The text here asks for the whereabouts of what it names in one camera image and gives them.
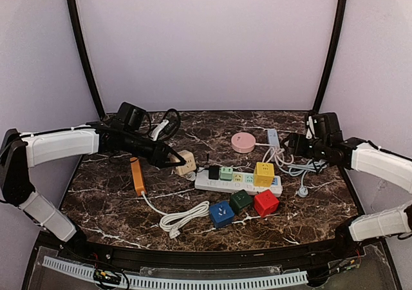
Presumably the beige cube socket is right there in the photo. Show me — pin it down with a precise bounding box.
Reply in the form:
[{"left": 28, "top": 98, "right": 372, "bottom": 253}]
[{"left": 175, "top": 150, "right": 196, "bottom": 176}]

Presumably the light blue plug cable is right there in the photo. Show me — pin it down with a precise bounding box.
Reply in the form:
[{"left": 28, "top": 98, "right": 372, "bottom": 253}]
[{"left": 283, "top": 157, "right": 328, "bottom": 198}]

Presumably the orange power strip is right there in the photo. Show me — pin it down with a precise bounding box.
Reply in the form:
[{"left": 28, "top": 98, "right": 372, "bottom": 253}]
[{"left": 130, "top": 157, "right": 147, "bottom": 197}]

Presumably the white power cable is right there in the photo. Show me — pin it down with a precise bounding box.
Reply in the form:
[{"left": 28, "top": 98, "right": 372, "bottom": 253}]
[{"left": 141, "top": 191, "right": 211, "bottom": 240}]

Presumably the blue cube socket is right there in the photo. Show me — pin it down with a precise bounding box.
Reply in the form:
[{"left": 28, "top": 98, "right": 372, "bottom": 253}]
[{"left": 209, "top": 201, "right": 235, "bottom": 229}]

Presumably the red cube socket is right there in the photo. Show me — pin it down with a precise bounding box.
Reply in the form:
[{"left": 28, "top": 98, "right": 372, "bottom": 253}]
[{"left": 254, "top": 190, "right": 279, "bottom": 217}]

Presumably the dark green cube socket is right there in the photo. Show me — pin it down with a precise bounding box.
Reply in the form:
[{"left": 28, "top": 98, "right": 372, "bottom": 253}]
[{"left": 229, "top": 190, "right": 253, "bottom": 215}]

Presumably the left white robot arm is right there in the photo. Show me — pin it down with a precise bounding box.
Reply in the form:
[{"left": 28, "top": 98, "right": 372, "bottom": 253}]
[{"left": 1, "top": 122, "right": 186, "bottom": 244}]

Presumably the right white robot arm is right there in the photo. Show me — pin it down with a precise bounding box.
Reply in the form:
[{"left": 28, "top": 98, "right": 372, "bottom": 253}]
[{"left": 281, "top": 131, "right": 411, "bottom": 243}]

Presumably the black charger plug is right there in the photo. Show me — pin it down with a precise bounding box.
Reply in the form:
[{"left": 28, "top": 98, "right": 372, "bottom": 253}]
[{"left": 208, "top": 165, "right": 220, "bottom": 180}]

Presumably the yellow cube socket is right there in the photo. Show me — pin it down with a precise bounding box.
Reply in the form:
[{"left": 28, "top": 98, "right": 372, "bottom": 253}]
[{"left": 253, "top": 162, "right": 275, "bottom": 188}]

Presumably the pink plug adapter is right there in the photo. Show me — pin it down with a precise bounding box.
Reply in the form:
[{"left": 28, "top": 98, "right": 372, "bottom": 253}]
[{"left": 231, "top": 132, "right": 256, "bottom": 154}]

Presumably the grey blue power strip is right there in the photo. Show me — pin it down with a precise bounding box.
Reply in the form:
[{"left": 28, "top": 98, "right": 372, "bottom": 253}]
[{"left": 267, "top": 128, "right": 280, "bottom": 147}]

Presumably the mint green cube adapter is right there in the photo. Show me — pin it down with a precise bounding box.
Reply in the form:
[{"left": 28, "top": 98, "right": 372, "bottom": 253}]
[{"left": 220, "top": 167, "right": 233, "bottom": 181}]

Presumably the white power strip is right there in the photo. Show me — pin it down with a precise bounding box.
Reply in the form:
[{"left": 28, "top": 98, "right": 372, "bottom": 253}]
[{"left": 194, "top": 169, "right": 283, "bottom": 197}]

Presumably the small circuit board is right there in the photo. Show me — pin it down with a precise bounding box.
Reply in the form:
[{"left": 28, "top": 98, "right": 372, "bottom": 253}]
[{"left": 93, "top": 269, "right": 122, "bottom": 285}]

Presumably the pale pink power cable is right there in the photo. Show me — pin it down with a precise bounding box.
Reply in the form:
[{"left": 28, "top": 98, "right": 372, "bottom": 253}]
[{"left": 254, "top": 141, "right": 295, "bottom": 168}]

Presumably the white slotted cable duct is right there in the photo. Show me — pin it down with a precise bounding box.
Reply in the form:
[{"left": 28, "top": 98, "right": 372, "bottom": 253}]
[{"left": 42, "top": 256, "right": 308, "bottom": 289}]

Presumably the right black frame post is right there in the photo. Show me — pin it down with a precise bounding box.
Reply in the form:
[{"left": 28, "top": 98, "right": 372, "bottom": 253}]
[{"left": 312, "top": 0, "right": 347, "bottom": 112}]

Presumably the black frame post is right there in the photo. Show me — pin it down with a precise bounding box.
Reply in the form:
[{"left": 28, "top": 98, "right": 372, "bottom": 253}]
[
  {"left": 66, "top": 0, "right": 106, "bottom": 119},
  {"left": 312, "top": 0, "right": 347, "bottom": 112}
]

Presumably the left black frame post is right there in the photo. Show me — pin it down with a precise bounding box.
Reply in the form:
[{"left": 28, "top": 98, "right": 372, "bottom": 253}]
[{"left": 66, "top": 0, "right": 106, "bottom": 119}]

